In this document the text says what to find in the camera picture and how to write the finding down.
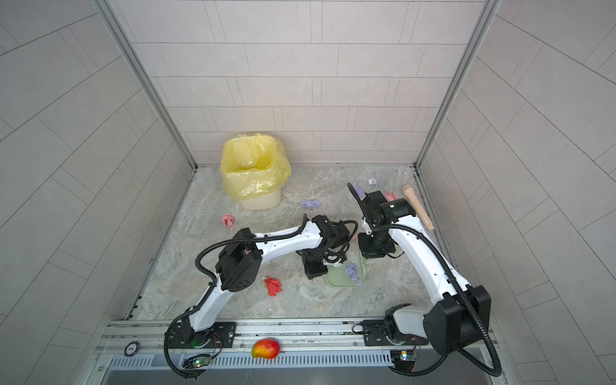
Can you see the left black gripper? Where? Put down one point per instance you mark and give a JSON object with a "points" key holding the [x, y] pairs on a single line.
{"points": [[314, 273]]}

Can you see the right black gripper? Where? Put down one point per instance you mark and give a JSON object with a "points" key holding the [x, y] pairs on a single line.
{"points": [[367, 252]]}

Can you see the light green dustpan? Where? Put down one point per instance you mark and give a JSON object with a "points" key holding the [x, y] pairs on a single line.
{"points": [[337, 278]]}

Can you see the purple paper scrap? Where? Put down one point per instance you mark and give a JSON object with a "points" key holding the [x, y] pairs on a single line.
{"points": [[360, 192], [310, 204], [352, 271]]}

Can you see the white bin yellow bag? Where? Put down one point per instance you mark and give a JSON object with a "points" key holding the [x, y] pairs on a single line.
{"points": [[254, 170]]}

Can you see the green white hand brush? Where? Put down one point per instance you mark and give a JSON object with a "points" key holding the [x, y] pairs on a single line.
{"points": [[361, 268]]}

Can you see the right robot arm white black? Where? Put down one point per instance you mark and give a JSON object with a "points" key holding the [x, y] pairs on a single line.
{"points": [[459, 318]]}

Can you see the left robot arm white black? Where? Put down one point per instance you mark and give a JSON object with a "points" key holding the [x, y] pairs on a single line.
{"points": [[233, 265]]}

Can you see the red paper scrap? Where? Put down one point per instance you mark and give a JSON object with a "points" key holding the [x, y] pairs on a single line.
{"points": [[273, 286]]}

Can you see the beige wooden rolling pin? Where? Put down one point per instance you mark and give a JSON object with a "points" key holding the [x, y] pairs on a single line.
{"points": [[410, 194]]}

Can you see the pink paper scrap upper left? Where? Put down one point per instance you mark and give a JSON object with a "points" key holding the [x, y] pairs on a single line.
{"points": [[228, 220]]}

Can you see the red yellow mango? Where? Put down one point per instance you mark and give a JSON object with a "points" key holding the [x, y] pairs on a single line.
{"points": [[266, 349]]}

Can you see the right circuit board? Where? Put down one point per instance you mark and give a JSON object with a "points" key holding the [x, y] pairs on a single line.
{"points": [[403, 361]]}

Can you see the circuit board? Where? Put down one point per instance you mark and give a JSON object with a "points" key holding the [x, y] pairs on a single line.
{"points": [[403, 361], [197, 362]]}

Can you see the left circuit board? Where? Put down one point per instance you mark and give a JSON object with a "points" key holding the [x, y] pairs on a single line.
{"points": [[197, 362]]}

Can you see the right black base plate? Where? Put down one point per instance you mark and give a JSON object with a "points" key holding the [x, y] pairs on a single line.
{"points": [[379, 332]]}

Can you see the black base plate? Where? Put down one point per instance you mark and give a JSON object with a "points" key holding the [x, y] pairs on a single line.
{"points": [[379, 332], [219, 335]]}

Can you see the aluminium rail frame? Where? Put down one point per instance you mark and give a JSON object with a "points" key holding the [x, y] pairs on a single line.
{"points": [[313, 351]]}

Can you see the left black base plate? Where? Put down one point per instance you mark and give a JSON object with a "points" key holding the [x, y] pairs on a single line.
{"points": [[219, 335]]}

